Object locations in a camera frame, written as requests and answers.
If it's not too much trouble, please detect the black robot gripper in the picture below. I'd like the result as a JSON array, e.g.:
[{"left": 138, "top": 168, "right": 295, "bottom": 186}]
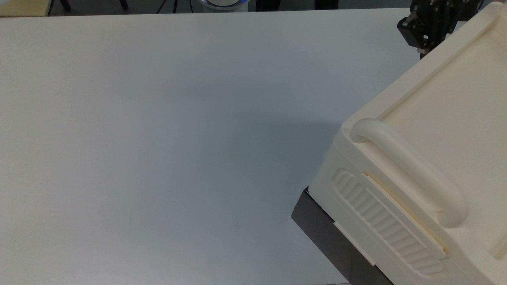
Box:
[{"left": 397, "top": 0, "right": 482, "bottom": 60}]

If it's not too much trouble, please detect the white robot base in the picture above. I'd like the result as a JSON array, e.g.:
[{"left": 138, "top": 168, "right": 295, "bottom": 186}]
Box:
[{"left": 198, "top": 0, "right": 250, "bottom": 12}]

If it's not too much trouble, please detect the cream plastic cabinet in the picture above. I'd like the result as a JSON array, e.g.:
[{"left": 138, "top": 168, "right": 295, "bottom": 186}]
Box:
[{"left": 308, "top": 1, "right": 507, "bottom": 285}]

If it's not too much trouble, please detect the dark box under cabinet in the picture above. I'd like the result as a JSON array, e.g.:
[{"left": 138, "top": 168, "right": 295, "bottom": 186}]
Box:
[{"left": 291, "top": 186, "right": 395, "bottom": 285}]

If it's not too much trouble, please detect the yellow wooden table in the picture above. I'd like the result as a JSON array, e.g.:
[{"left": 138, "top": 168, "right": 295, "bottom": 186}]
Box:
[{"left": 0, "top": 0, "right": 52, "bottom": 17}]

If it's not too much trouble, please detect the cream cabinet carry handle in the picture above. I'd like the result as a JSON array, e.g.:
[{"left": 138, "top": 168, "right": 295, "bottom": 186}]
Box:
[{"left": 349, "top": 118, "right": 469, "bottom": 228}]

